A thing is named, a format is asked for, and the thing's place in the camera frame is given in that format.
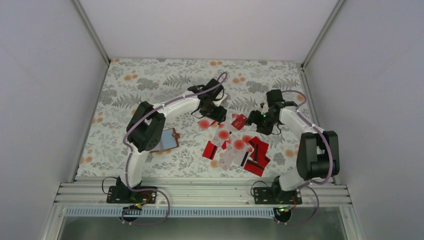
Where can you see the white card red circle centre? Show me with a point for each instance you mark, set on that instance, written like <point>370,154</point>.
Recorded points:
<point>237,144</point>

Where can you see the dark red card right upper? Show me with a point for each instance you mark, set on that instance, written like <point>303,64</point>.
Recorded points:
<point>259,149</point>

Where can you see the slotted grey cable duct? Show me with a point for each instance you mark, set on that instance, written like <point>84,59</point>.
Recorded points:
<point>174,212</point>

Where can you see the red card black stripe left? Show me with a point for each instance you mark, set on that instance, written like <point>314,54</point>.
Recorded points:
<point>210,151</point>

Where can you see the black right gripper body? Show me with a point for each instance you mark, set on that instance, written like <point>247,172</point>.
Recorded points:
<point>265,123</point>

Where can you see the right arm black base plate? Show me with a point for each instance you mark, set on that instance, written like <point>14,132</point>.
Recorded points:
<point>271,196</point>

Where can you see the brown leather card holder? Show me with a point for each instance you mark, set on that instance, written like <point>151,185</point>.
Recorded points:
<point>169,140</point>

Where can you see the white card red circle middle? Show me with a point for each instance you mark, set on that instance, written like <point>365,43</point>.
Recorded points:
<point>221,136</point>

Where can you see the red card with gold logo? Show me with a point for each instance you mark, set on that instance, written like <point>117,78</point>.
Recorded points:
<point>239,121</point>

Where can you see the white card red circle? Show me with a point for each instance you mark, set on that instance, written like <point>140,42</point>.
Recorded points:
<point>204,124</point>
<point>221,136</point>
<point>237,144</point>

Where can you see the floral patterned table mat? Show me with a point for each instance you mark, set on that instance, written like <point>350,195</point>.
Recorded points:
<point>129,82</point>

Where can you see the white card pale pattern bottom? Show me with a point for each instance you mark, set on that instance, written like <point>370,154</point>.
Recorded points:
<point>226,159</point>

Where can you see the white card red circle top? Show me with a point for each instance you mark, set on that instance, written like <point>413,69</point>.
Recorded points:
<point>204,124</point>

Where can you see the aluminium rail frame front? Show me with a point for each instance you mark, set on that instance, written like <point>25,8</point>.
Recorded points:
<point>326,212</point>

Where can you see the dark red card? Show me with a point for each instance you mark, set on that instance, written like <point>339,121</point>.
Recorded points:
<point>255,167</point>
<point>259,149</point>

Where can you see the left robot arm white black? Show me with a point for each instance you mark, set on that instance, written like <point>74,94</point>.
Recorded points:
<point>144,131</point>

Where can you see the dark red card bottom right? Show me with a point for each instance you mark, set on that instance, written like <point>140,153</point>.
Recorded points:
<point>255,167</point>

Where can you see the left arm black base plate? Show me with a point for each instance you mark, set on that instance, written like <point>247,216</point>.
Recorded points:
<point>118,196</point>

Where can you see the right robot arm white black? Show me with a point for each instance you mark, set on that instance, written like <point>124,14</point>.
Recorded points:
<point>318,152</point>

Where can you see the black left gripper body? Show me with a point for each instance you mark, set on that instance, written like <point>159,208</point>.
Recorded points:
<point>210,112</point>

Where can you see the white card black stripe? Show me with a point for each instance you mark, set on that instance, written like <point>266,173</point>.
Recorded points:
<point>240,158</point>

